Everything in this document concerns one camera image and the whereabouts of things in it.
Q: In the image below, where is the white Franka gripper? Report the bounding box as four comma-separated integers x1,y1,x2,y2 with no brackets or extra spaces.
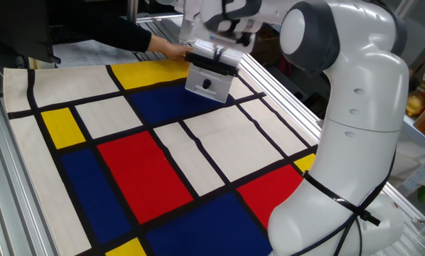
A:
178,19,256,63

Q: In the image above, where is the white plastic drawer cabinet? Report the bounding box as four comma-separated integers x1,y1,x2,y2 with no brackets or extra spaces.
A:
184,38,246,104

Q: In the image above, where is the forearm in black sleeve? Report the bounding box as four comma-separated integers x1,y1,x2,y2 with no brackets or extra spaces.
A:
48,14,171,54

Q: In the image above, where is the person's bare hand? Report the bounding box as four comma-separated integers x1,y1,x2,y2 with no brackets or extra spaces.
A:
161,41,195,61

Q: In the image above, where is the brown cardboard box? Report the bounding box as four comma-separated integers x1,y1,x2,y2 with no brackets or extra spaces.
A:
251,33,285,67

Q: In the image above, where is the red object under table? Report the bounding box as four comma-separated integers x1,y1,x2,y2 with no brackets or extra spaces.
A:
276,56,291,78

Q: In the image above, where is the printed paper sheet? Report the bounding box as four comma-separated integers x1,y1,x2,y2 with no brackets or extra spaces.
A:
52,38,141,68

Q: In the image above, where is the Mondrian pattern cloth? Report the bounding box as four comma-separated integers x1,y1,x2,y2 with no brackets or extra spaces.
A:
2,58,318,256

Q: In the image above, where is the black monitor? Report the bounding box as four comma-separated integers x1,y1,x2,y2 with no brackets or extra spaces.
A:
0,0,62,65

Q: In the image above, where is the grey metal shelf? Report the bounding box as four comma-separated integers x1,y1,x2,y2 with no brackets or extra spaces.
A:
397,119,425,196

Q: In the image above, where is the aluminium frame post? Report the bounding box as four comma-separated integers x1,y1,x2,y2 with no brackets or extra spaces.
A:
127,0,140,24

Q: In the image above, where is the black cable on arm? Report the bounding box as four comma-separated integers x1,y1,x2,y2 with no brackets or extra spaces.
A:
290,151,398,256

